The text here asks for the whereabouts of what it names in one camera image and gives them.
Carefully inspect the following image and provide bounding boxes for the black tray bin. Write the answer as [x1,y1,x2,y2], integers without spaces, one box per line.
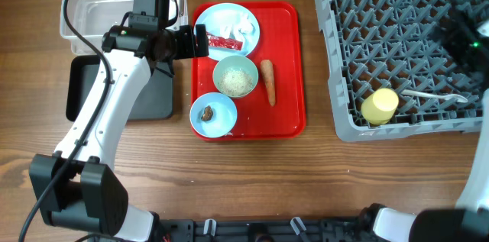
[66,55,173,121]

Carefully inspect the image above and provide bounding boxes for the red snack wrapper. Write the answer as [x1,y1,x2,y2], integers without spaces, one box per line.
[206,32,243,50]

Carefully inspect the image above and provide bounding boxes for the white tissue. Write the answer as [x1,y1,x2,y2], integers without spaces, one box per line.
[219,10,254,43]

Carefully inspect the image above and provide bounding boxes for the grey dishwasher rack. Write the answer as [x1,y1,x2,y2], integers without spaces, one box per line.
[315,0,488,142]

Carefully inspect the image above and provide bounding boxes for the white rice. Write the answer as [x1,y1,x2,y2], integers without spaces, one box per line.
[218,69,253,97]

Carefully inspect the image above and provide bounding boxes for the white plastic spoon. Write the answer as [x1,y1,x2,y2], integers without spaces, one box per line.
[401,89,468,103]

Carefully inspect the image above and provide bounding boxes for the orange carrot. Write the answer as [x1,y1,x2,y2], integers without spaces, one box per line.
[260,60,276,106]

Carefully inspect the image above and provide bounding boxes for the yellow cup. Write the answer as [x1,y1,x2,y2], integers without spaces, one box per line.
[361,88,399,125]

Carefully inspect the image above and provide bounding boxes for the small light blue bowl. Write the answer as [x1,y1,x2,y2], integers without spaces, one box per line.
[189,92,238,138]

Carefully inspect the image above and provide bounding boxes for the green bowl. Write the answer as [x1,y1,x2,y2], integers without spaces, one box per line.
[212,55,259,98]

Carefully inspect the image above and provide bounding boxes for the clear plastic bin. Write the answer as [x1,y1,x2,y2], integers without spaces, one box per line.
[67,0,189,48]

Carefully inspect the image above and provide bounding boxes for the brown food scrap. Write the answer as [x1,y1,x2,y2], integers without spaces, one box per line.
[201,105,214,122]

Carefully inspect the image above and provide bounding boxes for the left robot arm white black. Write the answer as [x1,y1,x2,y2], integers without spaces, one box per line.
[29,24,209,241]

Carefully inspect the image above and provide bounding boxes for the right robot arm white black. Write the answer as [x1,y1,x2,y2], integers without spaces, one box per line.
[356,9,488,242]

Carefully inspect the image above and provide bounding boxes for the red serving tray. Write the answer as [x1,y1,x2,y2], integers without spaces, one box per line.
[197,1,306,142]

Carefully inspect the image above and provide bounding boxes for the large light blue plate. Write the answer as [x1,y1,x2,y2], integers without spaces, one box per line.
[196,3,261,61]

